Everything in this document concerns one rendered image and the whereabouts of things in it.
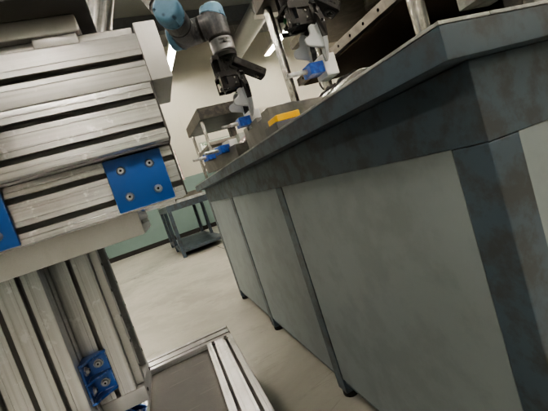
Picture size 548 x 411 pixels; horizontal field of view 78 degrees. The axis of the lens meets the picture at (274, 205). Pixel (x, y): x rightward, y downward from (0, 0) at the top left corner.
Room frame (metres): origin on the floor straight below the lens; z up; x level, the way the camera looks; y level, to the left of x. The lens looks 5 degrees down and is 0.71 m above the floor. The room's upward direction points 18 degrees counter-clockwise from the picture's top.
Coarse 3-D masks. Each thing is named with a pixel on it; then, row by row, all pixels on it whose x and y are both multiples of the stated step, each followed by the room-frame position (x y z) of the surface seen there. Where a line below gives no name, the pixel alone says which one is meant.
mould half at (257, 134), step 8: (360, 72) 1.05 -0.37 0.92; (344, 80) 1.05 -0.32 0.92; (336, 88) 1.05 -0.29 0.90; (320, 96) 1.00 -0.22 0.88; (280, 104) 0.96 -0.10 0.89; (288, 104) 0.96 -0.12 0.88; (296, 104) 0.97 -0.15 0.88; (304, 104) 0.98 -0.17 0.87; (312, 104) 0.99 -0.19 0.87; (264, 112) 0.97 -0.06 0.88; (272, 112) 0.95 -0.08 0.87; (280, 112) 0.95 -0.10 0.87; (256, 120) 1.04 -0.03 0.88; (264, 120) 0.98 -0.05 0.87; (256, 128) 1.06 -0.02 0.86; (264, 128) 1.00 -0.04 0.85; (248, 136) 1.16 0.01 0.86; (256, 136) 1.09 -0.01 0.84; (264, 136) 1.02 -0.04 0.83; (248, 144) 1.19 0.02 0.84
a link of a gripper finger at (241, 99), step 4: (240, 88) 1.10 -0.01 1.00; (240, 92) 1.09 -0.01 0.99; (244, 92) 1.10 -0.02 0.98; (240, 96) 1.09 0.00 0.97; (244, 96) 1.09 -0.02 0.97; (236, 100) 1.08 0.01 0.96; (240, 100) 1.08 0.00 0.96; (244, 100) 1.09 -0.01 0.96; (248, 100) 1.09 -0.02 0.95; (252, 100) 1.09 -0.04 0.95; (236, 104) 1.08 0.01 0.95; (240, 104) 1.08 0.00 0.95; (244, 104) 1.08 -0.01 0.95; (248, 104) 1.09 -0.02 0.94; (252, 104) 1.09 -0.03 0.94; (252, 108) 1.09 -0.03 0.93; (252, 112) 1.09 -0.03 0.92
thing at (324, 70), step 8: (320, 56) 0.87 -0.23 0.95; (312, 64) 0.86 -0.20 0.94; (320, 64) 0.87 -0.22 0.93; (328, 64) 0.87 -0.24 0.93; (336, 64) 0.88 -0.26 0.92; (296, 72) 0.86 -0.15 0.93; (304, 72) 0.87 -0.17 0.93; (312, 72) 0.86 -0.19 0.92; (320, 72) 0.87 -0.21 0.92; (328, 72) 0.87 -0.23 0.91; (336, 72) 0.87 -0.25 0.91; (320, 80) 0.90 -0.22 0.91; (328, 80) 0.92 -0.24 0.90
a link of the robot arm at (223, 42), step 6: (222, 36) 1.09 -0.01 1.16; (228, 36) 1.10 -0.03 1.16; (210, 42) 1.10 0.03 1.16; (216, 42) 1.09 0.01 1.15; (222, 42) 1.09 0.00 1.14; (228, 42) 1.09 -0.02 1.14; (216, 48) 1.09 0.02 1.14; (222, 48) 1.09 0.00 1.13; (228, 48) 1.10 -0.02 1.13; (234, 48) 1.11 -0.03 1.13
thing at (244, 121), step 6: (258, 108) 1.11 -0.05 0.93; (246, 114) 1.13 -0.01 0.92; (258, 114) 1.11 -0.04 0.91; (240, 120) 1.09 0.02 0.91; (246, 120) 1.10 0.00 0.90; (252, 120) 1.10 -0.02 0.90; (222, 126) 1.09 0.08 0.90; (228, 126) 1.10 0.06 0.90; (240, 126) 1.10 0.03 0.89; (246, 126) 1.14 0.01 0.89
